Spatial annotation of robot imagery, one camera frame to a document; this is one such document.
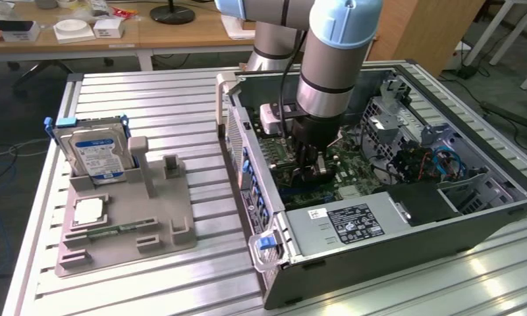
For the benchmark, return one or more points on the grey power supply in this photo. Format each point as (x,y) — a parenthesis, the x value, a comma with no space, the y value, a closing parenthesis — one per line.
(355,224)

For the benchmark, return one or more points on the stack of papers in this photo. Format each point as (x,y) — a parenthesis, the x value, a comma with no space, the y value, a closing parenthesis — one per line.
(235,28)

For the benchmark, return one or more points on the blue expansion slot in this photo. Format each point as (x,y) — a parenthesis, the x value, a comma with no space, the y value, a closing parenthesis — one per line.
(286,191)

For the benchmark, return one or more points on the white round block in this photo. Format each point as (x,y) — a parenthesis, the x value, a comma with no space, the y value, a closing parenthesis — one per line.
(75,31)

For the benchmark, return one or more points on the blue plastic disk caddy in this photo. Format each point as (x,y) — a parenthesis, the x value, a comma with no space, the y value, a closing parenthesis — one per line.
(67,122)

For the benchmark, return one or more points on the black lamp base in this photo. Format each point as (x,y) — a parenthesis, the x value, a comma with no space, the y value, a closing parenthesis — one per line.
(172,15)

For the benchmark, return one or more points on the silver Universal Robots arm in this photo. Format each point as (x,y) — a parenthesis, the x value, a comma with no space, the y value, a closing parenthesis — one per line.
(330,66)

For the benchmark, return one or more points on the CPU socket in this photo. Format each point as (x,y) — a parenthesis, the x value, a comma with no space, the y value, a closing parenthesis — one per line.
(287,149)

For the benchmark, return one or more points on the metal disk bay cage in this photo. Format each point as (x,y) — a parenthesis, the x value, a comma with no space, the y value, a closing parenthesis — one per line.
(386,125)

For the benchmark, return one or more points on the grey parts rack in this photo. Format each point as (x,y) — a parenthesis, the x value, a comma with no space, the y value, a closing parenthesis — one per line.
(119,253)

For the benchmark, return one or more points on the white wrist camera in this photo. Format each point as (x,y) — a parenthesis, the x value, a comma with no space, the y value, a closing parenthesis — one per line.
(270,120)

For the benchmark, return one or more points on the red packet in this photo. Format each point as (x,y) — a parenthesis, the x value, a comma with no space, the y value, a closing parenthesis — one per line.
(124,14)

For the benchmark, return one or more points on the black floor stand base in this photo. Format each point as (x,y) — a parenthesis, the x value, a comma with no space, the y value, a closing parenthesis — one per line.
(514,112)

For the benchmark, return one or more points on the wooden desk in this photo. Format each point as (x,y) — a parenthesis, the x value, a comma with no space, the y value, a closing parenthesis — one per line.
(25,47)

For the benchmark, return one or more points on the white labelled box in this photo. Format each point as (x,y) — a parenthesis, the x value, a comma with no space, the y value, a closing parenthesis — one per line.
(108,29)

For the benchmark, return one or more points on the green motherboard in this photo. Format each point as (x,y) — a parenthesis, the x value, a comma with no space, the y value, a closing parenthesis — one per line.
(355,164)

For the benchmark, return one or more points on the blue case latch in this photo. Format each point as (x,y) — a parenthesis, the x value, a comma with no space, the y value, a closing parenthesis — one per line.
(264,243)

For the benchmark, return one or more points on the open black PC case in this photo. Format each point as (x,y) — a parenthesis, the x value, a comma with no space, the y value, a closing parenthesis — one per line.
(378,263)

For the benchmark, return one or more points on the black and white box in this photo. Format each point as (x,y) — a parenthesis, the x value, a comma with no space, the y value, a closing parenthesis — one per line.
(17,31)

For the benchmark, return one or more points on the wooden cabinet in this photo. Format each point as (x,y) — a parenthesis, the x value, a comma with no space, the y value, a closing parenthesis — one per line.
(422,33)

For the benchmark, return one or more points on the hard disk with blue label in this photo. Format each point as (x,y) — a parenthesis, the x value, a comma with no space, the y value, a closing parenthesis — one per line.
(96,158)

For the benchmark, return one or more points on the installed RAM stick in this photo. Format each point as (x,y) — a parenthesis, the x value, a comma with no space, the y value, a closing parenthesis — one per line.
(286,167)

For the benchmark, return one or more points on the silver chipset heatsink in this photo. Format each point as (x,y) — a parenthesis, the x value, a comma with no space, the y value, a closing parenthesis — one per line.
(351,192)

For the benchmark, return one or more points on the silver CPU chip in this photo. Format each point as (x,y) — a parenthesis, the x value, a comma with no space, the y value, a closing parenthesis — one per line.
(88,211)

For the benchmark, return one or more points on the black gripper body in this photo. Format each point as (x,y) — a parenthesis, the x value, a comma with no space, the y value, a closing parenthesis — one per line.
(316,131)

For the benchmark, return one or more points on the green RAM stick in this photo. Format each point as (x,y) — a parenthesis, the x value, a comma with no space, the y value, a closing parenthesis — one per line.
(113,229)

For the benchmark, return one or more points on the white table frame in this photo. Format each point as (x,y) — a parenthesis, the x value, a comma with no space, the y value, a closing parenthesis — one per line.
(513,33)

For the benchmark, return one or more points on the grey cup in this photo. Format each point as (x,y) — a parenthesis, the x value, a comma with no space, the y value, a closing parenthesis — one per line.
(47,4)

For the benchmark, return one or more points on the black power adapter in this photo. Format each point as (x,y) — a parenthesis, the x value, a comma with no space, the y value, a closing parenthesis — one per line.
(466,72)

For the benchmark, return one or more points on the black chair base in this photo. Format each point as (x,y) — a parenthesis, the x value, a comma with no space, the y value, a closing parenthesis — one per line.
(41,73)

